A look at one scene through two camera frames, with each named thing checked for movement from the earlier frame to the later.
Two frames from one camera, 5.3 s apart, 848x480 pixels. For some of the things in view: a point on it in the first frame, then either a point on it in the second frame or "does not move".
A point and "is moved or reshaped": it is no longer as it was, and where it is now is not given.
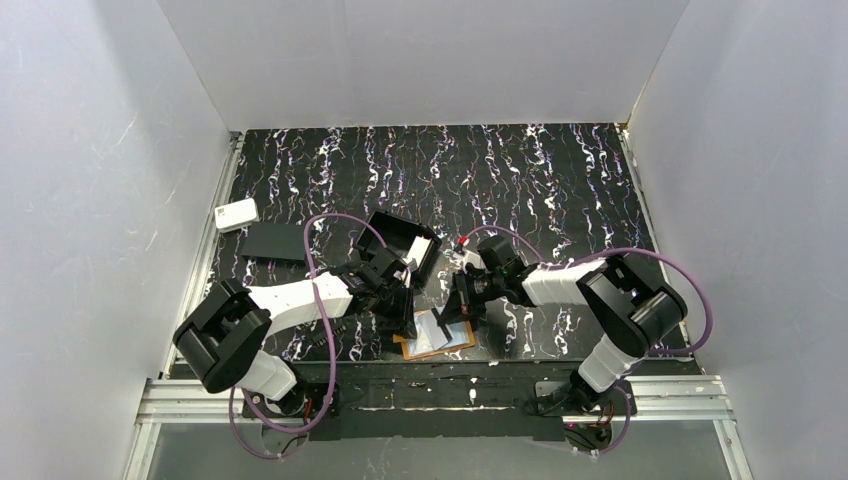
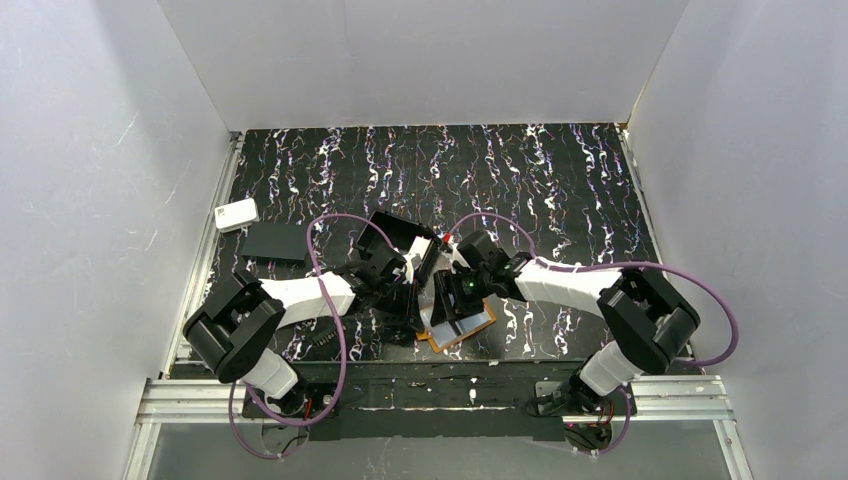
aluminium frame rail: [177, 396] does not move
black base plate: [444, 402] does not move
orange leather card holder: [431, 338] is moved or reshaped
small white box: [236, 215] does not move
